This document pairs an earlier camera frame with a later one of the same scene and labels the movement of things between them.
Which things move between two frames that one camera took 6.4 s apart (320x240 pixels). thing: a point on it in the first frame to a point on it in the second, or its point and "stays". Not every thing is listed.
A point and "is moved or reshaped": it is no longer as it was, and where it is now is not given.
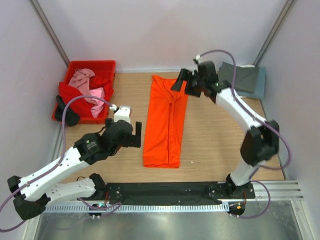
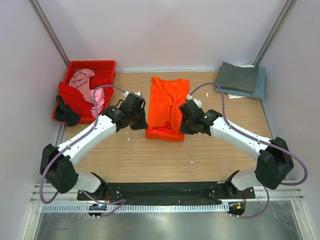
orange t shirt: (165, 123) is moved or reshaped
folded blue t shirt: (259, 90) stays
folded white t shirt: (246, 66) stays
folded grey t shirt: (246, 77) stays
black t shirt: (71, 118) stays
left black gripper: (134, 140) to (143, 124)
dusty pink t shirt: (81, 81) stays
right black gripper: (185, 75) to (184, 130)
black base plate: (172, 193) stays
